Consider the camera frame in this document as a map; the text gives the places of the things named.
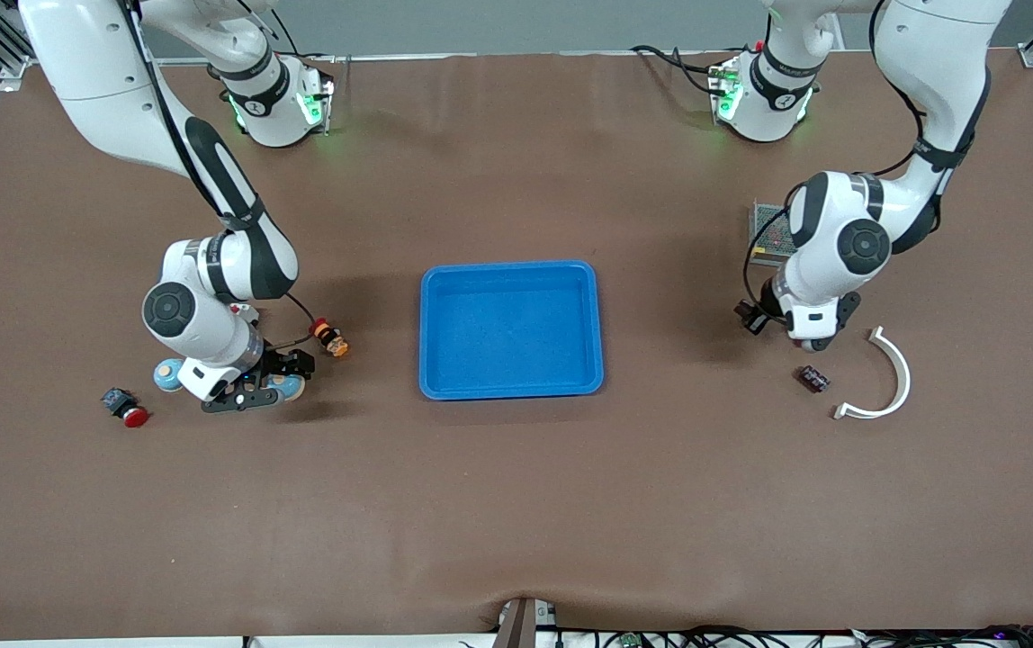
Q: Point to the blue plastic tray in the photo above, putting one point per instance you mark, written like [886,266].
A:
[516,378]

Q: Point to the white circuit breaker red switch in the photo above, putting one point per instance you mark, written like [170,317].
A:
[247,312]

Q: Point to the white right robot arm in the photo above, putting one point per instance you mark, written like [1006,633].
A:
[103,72]

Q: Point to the red mushroom push button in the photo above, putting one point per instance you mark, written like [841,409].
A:
[125,409]

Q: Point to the grey metal table bracket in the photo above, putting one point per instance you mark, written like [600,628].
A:
[521,625]

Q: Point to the small dark terminal block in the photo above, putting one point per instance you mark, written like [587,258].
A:
[813,379]

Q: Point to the metal mesh power supply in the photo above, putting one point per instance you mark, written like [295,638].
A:
[767,236]

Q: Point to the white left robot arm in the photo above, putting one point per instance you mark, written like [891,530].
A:
[930,54]

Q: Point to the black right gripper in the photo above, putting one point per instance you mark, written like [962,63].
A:
[278,362]

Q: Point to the orange red emergency stop button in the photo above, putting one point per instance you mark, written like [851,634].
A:
[331,340]

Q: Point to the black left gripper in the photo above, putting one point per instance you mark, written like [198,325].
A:
[766,309]

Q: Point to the white curved plastic piece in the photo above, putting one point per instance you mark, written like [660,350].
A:
[906,378]

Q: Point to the light blue call bell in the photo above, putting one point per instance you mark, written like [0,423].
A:
[290,391]
[166,373]

